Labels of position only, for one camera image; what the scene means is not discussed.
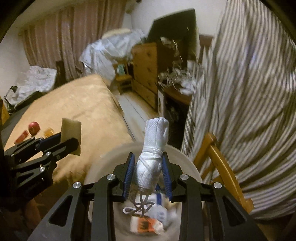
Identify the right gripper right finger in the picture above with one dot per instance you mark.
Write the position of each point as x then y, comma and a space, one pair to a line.
171, 173

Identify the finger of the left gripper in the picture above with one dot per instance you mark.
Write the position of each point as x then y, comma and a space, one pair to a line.
32, 146
54, 154

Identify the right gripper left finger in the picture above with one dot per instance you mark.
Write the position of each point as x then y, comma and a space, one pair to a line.
124, 173

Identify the white cloth roll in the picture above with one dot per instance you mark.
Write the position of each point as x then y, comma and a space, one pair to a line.
148, 167

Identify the yellow sponge block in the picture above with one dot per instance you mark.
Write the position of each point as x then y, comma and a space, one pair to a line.
71, 129

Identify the orange white paper carton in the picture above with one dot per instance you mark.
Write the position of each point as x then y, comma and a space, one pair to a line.
146, 226

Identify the white blue paper packet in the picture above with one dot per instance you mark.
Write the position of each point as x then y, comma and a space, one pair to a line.
158, 210

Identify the red flat box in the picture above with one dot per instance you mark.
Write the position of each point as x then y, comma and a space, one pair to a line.
22, 137

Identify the red apple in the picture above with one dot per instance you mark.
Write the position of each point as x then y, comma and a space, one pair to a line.
33, 128

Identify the yellow plastic wrapped item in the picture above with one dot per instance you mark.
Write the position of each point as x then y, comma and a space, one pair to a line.
49, 132

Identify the silver plastic sheet left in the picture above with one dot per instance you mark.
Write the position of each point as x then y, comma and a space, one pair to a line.
36, 79

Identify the silver plastic sheet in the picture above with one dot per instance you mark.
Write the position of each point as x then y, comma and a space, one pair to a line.
36, 79
100, 56

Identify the dark wooden side table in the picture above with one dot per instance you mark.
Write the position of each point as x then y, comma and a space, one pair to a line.
176, 110

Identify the tan bed cover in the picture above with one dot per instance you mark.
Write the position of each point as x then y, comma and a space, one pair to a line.
89, 101

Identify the small wooden chair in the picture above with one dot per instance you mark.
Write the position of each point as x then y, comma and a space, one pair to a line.
122, 77

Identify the striped cloth cover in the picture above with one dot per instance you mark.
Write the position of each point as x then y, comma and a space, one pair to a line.
246, 98

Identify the pink-brown curtain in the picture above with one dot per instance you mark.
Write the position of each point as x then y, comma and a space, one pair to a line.
64, 34

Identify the silver plastic sheet right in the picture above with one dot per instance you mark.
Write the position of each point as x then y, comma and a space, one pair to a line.
100, 56

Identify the wooden chest of drawers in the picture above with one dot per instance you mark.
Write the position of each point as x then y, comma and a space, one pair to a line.
149, 60

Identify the black television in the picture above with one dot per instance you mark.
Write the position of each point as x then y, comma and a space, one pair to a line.
177, 26

